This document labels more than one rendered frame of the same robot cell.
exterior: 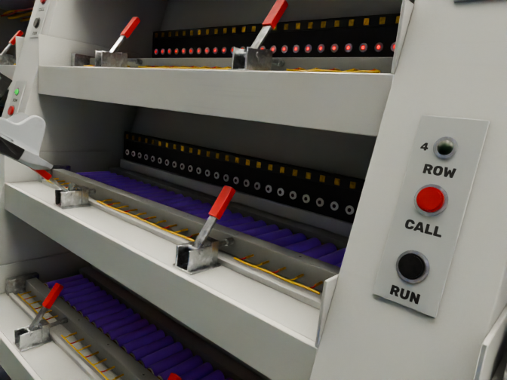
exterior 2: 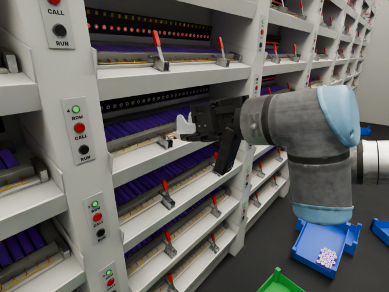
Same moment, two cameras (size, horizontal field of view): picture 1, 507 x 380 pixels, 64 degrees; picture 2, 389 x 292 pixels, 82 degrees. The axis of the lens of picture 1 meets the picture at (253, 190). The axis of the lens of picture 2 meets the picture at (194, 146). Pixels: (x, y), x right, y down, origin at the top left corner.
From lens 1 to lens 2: 0.96 m
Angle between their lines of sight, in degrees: 89
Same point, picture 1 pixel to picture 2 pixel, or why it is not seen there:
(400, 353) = not seen: hidden behind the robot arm
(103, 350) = (181, 178)
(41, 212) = (161, 158)
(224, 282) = not seen: hidden behind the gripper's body
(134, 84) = (194, 77)
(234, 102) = (227, 77)
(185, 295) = not seen: hidden behind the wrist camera
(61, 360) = (179, 193)
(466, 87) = (257, 68)
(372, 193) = (250, 90)
